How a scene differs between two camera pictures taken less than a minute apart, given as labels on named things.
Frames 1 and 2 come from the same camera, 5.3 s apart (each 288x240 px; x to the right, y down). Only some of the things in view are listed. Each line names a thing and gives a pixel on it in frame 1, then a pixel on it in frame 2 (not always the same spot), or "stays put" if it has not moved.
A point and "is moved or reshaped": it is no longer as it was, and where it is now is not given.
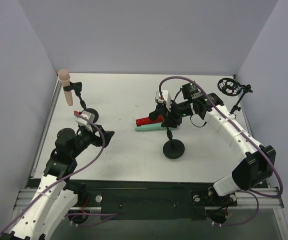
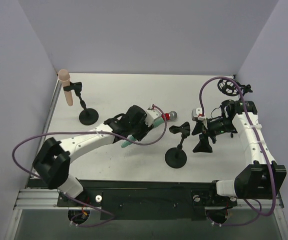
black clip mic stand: (173, 148) to (177, 157)
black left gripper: (101, 138) to (145, 130)
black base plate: (153, 200) stays put
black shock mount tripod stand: (231, 87) stays put
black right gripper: (164, 112) to (204, 132)
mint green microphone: (150, 127) is moved or reshaped
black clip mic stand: (76, 86) stays put
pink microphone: (64, 76) stays put
